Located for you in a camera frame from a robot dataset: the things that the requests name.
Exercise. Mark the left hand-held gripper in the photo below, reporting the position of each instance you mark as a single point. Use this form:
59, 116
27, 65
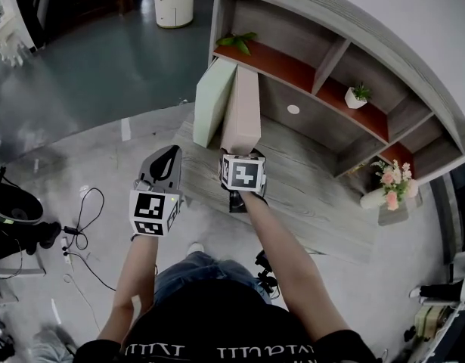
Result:
150, 210

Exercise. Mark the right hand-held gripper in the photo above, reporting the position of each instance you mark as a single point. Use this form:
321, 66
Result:
243, 174

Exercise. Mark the pink box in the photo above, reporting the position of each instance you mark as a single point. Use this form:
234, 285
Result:
243, 115

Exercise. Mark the light green box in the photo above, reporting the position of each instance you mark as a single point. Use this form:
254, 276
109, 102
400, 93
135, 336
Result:
213, 104

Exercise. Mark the person's left forearm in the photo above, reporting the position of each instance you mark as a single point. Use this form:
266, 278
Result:
135, 278

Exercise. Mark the person's right forearm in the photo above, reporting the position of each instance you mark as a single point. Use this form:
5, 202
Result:
289, 270

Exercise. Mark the grey wooden desk with shelves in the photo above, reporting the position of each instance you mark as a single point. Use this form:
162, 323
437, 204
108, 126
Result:
311, 187

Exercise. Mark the person's left white shoe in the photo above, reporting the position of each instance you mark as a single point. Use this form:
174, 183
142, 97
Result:
196, 247

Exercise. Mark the person's blue jeans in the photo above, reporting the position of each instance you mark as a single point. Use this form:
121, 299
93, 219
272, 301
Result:
202, 274

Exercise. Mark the small white potted plant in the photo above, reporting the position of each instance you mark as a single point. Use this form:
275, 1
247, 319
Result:
355, 98

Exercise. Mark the green leafy plant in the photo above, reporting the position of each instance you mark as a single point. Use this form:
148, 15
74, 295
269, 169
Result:
237, 42

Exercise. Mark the white power strip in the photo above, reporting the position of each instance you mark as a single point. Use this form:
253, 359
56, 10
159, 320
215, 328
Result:
66, 250

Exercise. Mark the white vase with pink flowers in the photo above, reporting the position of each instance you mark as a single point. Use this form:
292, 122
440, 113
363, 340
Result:
394, 187

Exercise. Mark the black bag with green stripe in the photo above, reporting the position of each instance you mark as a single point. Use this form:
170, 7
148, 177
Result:
16, 206

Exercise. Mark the white round drawer cabinet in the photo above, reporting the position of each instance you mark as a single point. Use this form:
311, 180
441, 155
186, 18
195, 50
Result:
173, 2

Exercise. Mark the person's black shirt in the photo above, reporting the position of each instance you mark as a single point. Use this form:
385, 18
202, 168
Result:
224, 331

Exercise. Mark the dark wooden staircase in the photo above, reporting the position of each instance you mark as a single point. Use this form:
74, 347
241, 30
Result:
84, 2

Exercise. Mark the beige plastic housing block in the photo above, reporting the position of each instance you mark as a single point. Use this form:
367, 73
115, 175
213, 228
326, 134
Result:
430, 320

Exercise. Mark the white work desk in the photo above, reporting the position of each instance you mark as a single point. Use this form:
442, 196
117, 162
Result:
451, 316

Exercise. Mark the black monitor mount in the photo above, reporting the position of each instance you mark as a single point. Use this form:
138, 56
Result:
266, 274

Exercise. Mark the grey metal frame table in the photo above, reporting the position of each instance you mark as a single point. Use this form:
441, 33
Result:
24, 268

